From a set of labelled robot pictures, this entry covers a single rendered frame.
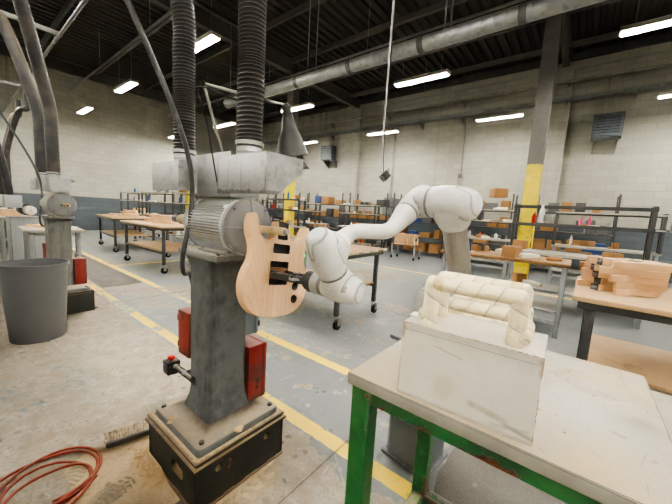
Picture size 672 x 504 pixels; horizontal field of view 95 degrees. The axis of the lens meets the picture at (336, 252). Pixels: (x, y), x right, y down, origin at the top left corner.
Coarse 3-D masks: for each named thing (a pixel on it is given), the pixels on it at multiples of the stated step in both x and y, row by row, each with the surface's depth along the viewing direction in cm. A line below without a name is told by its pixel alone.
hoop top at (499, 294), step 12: (432, 276) 67; (444, 288) 65; (456, 288) 64; (468, 288) 62; (480, 288) 61; (492, 288) 60; (504, 288) 59; (492, 300) 60; (504, 300) 59; (516, 300) 57; (528, 300) 57
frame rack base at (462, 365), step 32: (416, 320) 71; (448, 320) 72; (480, 320) 73; (416, 352) 69; (448, 352) 64; (480, 352) 61; (512, 352) 57; (544, 352) 57; (416, 384) 69; (448, 384) 65; (480, 384) 61; (512, 384) 58; (480, 416) 62; (512, 416) 58
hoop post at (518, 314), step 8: (512, 304) 58; (520, 304) 57; (528, 304) 57; (512, 312) 58; (520, 312) 57; (528, 312) 57; (512, 320) 58; (520, 320) 57; (512, 328) 58; (520, 328) 57; (512, 336) 58; (512, 344) 58; (520, 344) 58
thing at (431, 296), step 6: (426, 288) 68; (432, 288) 67; (426, 294) 68; (432, 294) 67; (438, 294) 67; (426, 300) 68; (432, 300) 67; (438, 300) 68; (426, 306) 68; (432, 306) 67; (426, 312) 68; (432, 312) 67; (426, 318) 68; (432, 318) 67; (426, 324) 68; (432, 324) 68
